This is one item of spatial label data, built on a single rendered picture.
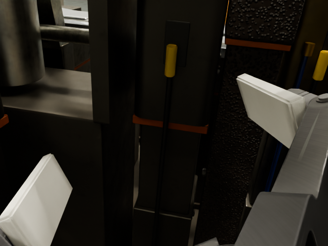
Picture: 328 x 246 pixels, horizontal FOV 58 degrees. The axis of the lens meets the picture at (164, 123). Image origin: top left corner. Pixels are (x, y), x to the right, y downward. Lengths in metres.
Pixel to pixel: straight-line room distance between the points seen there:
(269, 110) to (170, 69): 0.10
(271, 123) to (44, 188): 0.13
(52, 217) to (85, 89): 0.17
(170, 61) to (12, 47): 0.14
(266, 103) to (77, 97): 0.19
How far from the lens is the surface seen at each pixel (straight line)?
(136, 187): 0.59
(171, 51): 0.23
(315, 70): 0.28
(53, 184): 0.19
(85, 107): 0.28
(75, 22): 0.48
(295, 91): 0.17
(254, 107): 0.18
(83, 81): 0.34
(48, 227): 0.17
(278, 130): 0.16
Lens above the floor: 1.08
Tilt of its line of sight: 28 degrees down
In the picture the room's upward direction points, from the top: 5 degrees clockwise
